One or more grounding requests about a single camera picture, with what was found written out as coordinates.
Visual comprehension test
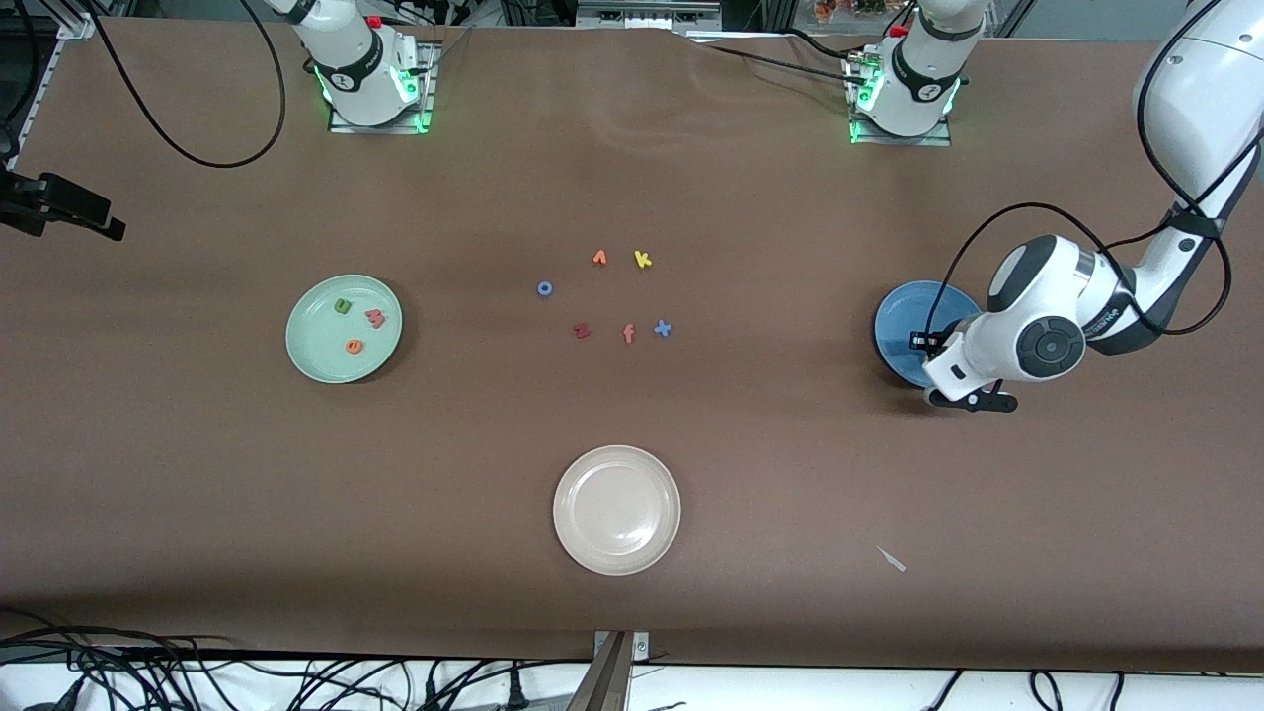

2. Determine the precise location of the blue plate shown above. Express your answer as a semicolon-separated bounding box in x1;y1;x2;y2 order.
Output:
874;280;986;388

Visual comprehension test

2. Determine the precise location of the green plate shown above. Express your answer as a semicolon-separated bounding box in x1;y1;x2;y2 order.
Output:
285;275;404;384

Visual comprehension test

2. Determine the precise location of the beige plate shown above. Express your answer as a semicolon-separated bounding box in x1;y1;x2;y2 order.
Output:
553;445;682;577

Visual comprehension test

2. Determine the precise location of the grey metal box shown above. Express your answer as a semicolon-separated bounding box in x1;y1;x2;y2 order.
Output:
576;0;722;31

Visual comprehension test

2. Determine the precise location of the aluminium profile bar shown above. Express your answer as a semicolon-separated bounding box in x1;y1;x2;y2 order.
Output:
566;632;635;711

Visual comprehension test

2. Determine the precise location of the aluminium frame post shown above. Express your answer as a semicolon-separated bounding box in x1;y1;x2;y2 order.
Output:
54;0;100;40

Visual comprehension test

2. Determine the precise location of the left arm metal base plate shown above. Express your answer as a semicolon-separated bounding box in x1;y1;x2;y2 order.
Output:
849;49;954;147

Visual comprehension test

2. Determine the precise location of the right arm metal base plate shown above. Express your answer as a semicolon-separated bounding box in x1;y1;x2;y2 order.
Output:
329;39;435;134

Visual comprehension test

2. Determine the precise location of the black cable on table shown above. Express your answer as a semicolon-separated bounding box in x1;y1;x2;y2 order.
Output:
785;28;858;65
691;39;860;88

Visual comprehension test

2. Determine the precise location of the small metal bracket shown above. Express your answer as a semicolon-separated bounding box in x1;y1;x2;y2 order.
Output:
592;630;651;665

